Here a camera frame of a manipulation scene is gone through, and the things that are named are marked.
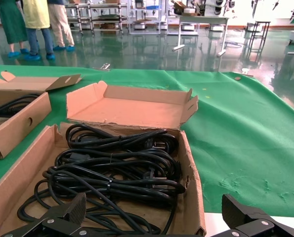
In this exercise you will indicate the cardboard box with intact lid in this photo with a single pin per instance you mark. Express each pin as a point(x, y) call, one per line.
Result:
point(18, 128)

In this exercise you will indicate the metal cloth clip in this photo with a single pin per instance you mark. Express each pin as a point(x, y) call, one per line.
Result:
point(103, 66)

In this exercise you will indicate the black metal stool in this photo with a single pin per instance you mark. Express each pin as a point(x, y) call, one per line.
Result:
point(259, 37)

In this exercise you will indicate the person in green gown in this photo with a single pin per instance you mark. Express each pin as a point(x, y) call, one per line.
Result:
point(12, 22)

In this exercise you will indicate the small brown round disc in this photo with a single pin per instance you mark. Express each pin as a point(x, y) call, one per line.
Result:
point(238, 78)

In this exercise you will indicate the person in yellow apron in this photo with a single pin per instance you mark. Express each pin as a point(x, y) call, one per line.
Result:
point(36, 14)

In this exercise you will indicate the person in beige trousers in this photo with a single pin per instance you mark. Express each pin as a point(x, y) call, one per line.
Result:
point(59, 22)

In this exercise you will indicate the green table cloth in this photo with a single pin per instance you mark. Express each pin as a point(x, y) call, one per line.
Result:
point(235, 135)

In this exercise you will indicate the white frame rack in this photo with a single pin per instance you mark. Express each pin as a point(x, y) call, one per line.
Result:
point(147, 14)

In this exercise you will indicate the white work table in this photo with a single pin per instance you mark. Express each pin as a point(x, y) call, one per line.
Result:
point(201, 18)

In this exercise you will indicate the cardboard box with torn lid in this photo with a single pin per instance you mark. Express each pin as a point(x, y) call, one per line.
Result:
point(132, 111)

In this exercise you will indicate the metal shelf rack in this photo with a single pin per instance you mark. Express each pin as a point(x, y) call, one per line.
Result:
point(105, 17)

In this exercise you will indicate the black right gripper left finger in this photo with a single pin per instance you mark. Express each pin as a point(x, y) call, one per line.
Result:
point(63, 222)

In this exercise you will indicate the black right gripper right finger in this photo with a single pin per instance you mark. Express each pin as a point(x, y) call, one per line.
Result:
point(245, 219)

